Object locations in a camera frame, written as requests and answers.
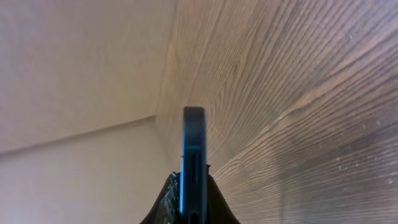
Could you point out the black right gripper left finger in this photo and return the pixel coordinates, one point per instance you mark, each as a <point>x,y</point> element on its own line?
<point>165,209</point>

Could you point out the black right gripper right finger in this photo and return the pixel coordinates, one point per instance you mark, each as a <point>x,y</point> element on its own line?
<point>218,211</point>

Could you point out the Samsung Galaxy smartphone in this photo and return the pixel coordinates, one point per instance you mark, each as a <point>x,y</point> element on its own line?
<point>193,169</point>

